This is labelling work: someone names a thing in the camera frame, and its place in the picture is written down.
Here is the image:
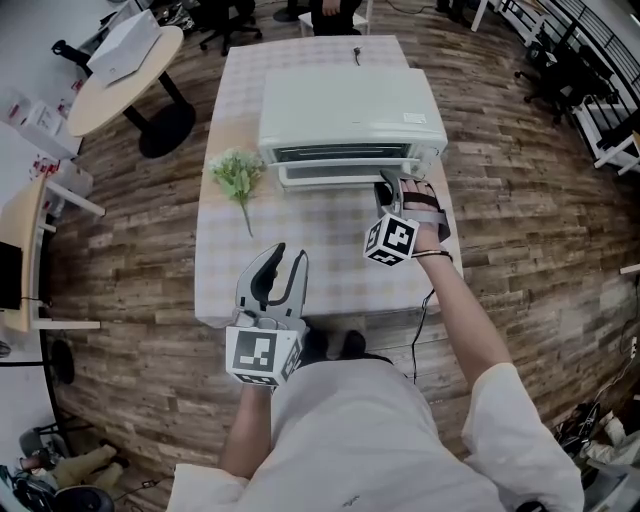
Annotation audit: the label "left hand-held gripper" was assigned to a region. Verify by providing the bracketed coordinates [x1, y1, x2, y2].
[224, 242, 310, 387]

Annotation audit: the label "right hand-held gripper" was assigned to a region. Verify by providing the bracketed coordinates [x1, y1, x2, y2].
[363, 168, 452, 267]

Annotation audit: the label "white oven door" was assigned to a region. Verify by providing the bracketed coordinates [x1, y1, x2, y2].
[277, 158, 426, 191]

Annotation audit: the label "person's right forearm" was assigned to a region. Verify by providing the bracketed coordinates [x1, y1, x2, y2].
[412, 249, 516, 436]

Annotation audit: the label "person's left forearm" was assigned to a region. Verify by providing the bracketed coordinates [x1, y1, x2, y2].
[219, 382, 274, 481]

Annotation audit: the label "white toaster oven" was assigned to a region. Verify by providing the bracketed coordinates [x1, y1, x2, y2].
[257, 67, 449, 189]

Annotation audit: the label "person's right hand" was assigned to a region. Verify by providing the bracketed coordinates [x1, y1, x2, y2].
[402, 177, 451, 255]

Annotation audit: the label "checked tablecloth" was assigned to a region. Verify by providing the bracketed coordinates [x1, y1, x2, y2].
[193, 34, 464, 329]

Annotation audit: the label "person's left black shoe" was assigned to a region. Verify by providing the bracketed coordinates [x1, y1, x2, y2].
[302, 327, 330, 364]

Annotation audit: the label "person's black shoe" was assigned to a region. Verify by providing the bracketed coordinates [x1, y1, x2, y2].
[342, 329, 367, 359]
[302, 327, 330, 364]

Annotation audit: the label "person's right black shoe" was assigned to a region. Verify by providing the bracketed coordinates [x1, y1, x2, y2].
[342, 329, 367, 359]

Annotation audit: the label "green artificial flower bunch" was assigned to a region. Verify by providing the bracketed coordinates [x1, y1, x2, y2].
[207, 146, 269, 239]

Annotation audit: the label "person's white shirt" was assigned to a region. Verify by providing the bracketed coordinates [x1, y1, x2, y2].
[167, 359, 586, 512]

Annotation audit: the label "white slatted chair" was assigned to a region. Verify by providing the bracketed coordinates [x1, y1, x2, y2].
[298, 0, 374, 37]

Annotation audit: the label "black office chair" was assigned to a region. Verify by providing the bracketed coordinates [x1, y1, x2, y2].
[199, 0, 264, 57]
[514, 29, 616, 126]

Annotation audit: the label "black round floor base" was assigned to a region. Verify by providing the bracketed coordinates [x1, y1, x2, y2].
[49, 339, 76, 385]

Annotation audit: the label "white plastic storage box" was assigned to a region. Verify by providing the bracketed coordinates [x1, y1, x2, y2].
[47, 159, 94, 201]
[22, 99, 69, 141]

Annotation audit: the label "round wooden table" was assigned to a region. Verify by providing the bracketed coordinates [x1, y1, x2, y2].
[66, 24, 197, 160]

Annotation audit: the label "curved wooden desk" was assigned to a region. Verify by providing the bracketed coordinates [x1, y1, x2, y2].
[0, 174, 107, 334]

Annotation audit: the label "black computer case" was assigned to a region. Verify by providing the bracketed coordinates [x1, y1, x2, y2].
[0, 242, 24, 312]

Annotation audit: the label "white curved desk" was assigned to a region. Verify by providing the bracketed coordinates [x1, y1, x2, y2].
[0, 319, 69, 454]

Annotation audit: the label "grey chair black legs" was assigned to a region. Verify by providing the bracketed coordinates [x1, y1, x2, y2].
[18, 424, 69, 459]

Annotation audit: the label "white cardboard box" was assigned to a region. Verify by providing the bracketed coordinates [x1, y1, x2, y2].
[85, 9, 164, 89]

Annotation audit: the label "black bag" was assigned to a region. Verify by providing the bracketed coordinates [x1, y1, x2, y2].
[51, 38, 95, 77]

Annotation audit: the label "black cable bundle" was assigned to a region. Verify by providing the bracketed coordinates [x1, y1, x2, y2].
[553, 401, 603, 454]

